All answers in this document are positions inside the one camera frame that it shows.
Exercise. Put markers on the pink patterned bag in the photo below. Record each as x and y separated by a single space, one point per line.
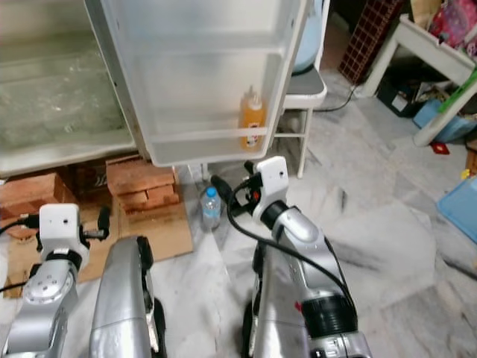
455 22

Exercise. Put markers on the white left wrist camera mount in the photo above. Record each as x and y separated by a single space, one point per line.
63 227

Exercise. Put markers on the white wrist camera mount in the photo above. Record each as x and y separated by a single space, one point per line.
63 227
272 179

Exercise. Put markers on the black box device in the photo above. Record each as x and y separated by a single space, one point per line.
399 93

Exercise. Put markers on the light blue round appliance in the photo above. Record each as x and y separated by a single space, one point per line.
311 37

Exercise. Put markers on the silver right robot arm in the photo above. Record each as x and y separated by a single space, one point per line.
305 239

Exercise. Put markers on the silver left robot leg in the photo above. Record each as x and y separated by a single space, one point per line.
123 298

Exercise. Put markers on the flat brown cardboard sheet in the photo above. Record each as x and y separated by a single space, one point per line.
171 231

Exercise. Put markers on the orange sauce bottle pale cap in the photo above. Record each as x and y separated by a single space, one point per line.
252 119

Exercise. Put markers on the white plastic chair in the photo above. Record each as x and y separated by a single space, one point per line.
302 86

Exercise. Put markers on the green plastic strip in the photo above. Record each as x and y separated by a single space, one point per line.
458 89

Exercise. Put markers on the small water bottle blue cap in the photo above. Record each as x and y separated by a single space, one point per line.
211 209

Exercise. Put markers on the small red floor object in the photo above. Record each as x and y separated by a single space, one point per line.
440 148

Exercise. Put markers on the light blue flat lid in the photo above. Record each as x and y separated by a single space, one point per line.
458 209

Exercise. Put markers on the blue plastic bin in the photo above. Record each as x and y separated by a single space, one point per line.
436 119

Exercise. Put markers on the white fridge door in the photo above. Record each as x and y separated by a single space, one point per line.
194 67

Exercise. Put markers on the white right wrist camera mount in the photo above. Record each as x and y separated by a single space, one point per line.
272 179

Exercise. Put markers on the white fridge body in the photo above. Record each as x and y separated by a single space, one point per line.
52 97

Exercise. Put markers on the white shelf rack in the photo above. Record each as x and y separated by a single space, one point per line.
428 45

